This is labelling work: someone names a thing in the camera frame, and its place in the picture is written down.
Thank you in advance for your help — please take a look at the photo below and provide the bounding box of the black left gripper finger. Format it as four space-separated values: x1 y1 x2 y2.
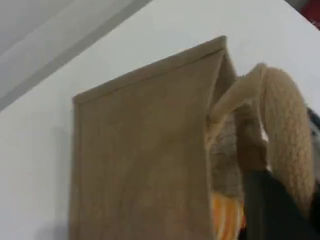
238 169 320 240
312 186 320 223

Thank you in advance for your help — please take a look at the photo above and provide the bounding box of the long ridged orange bread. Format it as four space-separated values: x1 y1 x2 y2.
211 192 247 240

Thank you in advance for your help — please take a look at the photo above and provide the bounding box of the brown jute tote bag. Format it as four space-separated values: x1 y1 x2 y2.
68 35 317 240

